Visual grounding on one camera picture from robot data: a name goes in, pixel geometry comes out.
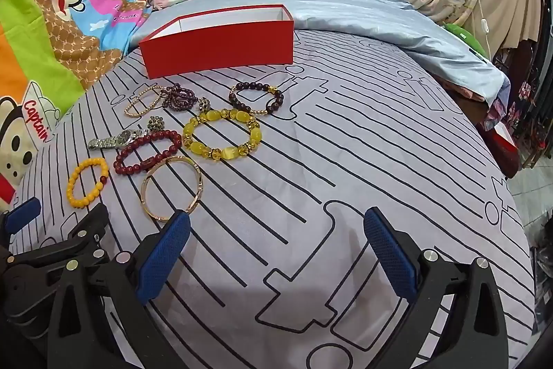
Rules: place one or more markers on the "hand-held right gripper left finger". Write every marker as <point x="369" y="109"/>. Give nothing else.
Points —
<point x="164" y="256"/>

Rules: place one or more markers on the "flower-shaped earring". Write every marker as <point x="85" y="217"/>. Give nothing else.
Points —
<point x="154" y="123"/>
<point x="204" y="104"/>

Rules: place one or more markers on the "colourful cartoon monkey blanket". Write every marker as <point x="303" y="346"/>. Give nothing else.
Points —
<point x="65" y="49"/>

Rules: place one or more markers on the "red cardboard lid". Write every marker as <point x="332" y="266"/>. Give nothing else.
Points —
<point x="507" y="148"/>

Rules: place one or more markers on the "grey line-patterned bed sheet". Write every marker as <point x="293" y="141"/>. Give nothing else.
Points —
<point x="302" y="161"/>

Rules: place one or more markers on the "green plush toy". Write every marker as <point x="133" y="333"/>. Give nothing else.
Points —
<point x="471" y="38"/>

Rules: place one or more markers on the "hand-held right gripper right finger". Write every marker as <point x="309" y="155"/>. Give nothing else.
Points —
<point x="389" y="256"/>

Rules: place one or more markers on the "gold bangle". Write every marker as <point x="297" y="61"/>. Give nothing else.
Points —
<point x="198" y="183"/>

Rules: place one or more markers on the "light blue quilt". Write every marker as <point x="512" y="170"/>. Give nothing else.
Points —
<point x="367" y="10"/>

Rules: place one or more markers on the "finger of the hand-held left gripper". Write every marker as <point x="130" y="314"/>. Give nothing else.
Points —
<point x="21" y="217"/>
<point x="88" y="222"/>

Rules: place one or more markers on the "hanging dark clothes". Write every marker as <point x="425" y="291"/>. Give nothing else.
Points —
<point x="531" y="101"/>

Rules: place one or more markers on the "red cardboard box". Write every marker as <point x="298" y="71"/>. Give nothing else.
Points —
<point x="216" y="49"/>

